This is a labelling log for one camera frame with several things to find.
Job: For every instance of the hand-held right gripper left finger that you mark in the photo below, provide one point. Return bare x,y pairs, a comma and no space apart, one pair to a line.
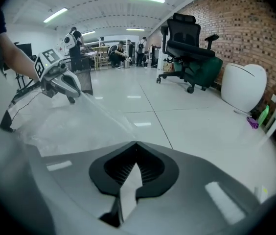
79,177

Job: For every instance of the black mesh office chair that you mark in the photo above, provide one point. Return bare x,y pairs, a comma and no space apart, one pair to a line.
189,48

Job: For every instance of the white egg-shaped toilet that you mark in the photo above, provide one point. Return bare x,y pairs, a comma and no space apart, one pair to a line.
243,87

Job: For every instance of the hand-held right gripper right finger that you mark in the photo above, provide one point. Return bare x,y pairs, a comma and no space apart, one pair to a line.
196,185

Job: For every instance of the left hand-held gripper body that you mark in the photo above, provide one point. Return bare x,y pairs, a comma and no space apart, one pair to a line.
46,65

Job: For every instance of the green and white bathtub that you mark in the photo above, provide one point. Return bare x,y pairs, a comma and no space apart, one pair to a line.
209,72

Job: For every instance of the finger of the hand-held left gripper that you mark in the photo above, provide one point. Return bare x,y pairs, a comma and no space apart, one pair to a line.
77,86
64,92

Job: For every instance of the black mesh waste bin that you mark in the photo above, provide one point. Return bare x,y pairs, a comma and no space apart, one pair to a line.
85,82

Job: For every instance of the purple cloth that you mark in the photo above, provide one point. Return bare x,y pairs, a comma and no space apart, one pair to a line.
253,123

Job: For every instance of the green spray bottle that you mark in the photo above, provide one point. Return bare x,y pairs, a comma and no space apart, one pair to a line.
264,115

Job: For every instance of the clear plastic bin liner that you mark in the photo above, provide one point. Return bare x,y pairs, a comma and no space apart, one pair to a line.
67,126

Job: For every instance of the white hard-shell backpack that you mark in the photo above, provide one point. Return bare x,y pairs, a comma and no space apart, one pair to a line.
70,40

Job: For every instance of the black cabinet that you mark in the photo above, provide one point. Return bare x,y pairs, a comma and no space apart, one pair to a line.
155,55

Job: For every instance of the white wall socket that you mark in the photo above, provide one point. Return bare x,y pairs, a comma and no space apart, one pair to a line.
274,99

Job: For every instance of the person's left forearm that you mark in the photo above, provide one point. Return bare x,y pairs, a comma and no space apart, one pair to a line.
15,57

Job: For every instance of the steel pedal bin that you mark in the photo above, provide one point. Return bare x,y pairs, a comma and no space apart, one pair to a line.
127,63

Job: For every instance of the patterned cardboard box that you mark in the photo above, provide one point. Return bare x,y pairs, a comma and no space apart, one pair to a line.
168,66

